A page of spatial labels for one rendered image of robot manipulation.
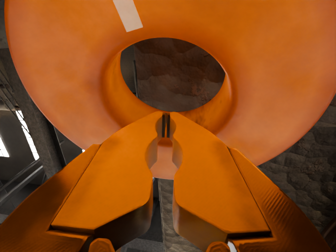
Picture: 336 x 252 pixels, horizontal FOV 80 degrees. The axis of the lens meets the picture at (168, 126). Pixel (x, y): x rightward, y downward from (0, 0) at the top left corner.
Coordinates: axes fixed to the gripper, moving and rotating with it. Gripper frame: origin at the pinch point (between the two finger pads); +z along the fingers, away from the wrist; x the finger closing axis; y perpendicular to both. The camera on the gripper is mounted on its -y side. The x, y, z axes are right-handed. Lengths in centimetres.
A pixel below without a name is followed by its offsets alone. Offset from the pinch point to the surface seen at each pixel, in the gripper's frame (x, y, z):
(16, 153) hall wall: -702, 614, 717
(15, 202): -678, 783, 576
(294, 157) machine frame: 18.6, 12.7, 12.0
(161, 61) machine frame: -0.8, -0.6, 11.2
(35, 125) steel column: -236, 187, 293
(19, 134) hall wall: -650, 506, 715
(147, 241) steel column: -38, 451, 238
